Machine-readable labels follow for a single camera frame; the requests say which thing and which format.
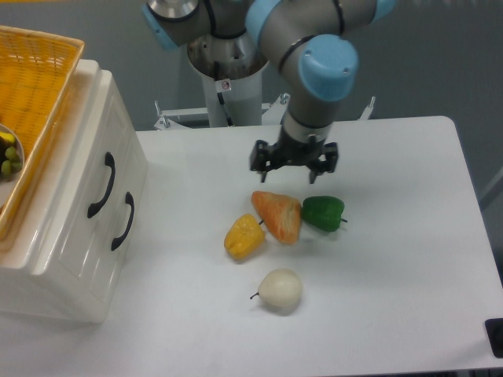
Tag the yellow bell pepper toy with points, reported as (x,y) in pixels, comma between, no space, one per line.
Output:
(244,236)

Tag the yellow woven basket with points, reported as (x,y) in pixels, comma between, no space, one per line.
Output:
(36,69)

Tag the green grapes bunch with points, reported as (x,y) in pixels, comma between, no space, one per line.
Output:
(10,162)

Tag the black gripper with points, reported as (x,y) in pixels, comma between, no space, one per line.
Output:
(296,146)

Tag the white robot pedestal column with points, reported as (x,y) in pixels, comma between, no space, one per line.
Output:
(231,72)

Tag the black top drawer handle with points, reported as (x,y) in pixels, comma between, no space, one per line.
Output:
(106,187)

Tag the black corner object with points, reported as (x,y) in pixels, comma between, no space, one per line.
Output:
(494,330)

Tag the white pear toy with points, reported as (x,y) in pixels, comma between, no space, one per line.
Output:
(280,291)

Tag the black bottom drawer handle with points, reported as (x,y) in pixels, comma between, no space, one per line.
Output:
(126,223)

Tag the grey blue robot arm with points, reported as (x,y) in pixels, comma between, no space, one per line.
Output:
(303,40)

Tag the black drawer handle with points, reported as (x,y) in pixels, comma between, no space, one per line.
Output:
(126,223)
(106,187)

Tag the white drawer cabinet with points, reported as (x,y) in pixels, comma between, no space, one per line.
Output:
(57,294)

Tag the green bell pepper toy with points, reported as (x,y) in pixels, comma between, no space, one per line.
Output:
(323,212)

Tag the yellow banana toy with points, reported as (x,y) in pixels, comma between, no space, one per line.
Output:
(8,138)

